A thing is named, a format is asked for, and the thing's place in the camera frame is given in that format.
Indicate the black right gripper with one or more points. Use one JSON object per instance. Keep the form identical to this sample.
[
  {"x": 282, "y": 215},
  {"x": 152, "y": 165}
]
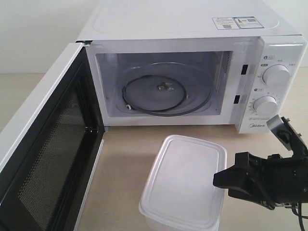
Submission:
[{"x": 266, "y": 182}]

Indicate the white plastic lidded container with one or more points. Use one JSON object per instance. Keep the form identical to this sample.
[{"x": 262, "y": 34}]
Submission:
[{"x": 179, "y": 194}]

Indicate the white microwave door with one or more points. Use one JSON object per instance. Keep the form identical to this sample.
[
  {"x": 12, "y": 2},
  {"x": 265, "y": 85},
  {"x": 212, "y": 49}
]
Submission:
[{"x": 50, "y": 148}]

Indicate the glass microwave turntable plate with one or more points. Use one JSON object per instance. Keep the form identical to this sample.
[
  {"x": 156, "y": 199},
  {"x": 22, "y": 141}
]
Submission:
[{"x": 167, "y": 90}]

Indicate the white microwave oven body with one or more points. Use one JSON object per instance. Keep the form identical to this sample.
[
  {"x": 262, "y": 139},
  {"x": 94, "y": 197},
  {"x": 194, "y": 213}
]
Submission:
[{"x": 123, "y": 36}]

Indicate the lower white control knob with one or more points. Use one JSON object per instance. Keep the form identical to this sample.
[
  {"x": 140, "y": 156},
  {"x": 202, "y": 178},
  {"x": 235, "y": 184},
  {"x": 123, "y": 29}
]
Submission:
[{"x": 265, "y": 105}]

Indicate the white control knob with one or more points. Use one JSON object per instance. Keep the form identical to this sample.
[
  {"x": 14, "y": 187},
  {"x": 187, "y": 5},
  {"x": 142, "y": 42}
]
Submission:
[
  {"x": 276, "y": 75},
  {"x": 265, "y": 105}
]

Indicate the upper white control knob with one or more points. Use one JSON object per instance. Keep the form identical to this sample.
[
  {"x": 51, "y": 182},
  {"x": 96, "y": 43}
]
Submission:
[{"x": 276, "y": 75}]

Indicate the white label sticker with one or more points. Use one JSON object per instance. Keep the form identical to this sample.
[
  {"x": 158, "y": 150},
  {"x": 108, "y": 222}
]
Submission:
[{"x": 225, "y": 23}]

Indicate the blue bordered label sticker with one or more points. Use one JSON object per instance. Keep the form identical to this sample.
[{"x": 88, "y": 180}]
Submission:
[{"x": 247, "y": 22}]

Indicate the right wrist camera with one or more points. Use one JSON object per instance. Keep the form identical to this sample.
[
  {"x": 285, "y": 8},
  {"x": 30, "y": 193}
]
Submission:
[{"x": 287, "y": 135}]

